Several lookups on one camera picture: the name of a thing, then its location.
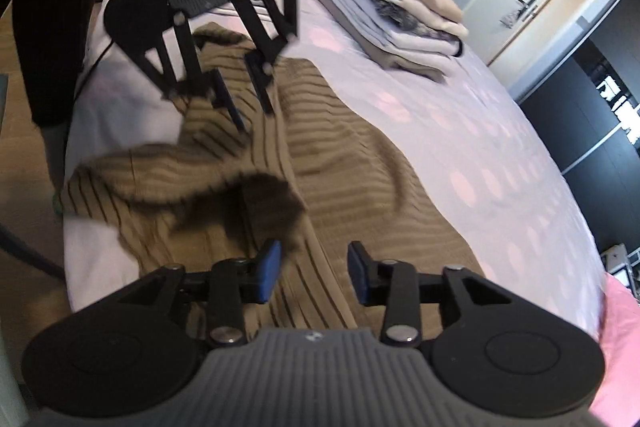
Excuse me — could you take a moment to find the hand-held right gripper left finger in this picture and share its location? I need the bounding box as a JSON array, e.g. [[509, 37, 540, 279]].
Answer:
[[117, 239, 282, 348]]

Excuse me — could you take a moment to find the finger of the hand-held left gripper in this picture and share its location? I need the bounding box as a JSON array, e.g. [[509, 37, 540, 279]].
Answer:
[[132, 10, 247, 135], [227, 0, 301, 116]]

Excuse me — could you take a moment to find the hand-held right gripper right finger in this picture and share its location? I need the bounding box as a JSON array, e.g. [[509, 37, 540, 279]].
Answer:
[[348, 241, 514, 349]]

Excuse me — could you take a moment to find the striped olive shirt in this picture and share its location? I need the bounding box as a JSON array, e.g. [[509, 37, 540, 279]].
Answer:
[[60, 23, 487, 339]]

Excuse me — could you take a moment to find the stack of folded clothes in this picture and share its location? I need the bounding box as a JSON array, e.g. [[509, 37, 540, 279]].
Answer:
[[327, 0, 470, 82]]

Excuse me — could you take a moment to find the person's black top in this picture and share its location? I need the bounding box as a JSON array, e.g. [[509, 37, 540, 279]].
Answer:
[[0, 0, 252, 128]]

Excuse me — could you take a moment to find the polka dot bed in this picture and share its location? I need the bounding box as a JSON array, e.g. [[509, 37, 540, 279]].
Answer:
[[65, 0, 609, 344]]

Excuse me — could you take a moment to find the white nightstand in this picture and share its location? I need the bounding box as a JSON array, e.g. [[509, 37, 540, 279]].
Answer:
[[600, 244, 640, 291]]

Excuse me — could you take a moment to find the black sliding wardrobe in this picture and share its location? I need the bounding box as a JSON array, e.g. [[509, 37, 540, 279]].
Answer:
[[517, 0, 640, 254]]

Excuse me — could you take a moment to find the pink pillow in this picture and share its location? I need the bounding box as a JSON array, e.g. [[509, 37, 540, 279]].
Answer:
[[592, 271, 640, 424]]

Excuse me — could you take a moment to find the black cable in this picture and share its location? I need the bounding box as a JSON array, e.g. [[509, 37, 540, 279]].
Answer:
[[75, 34, 119, 100]]

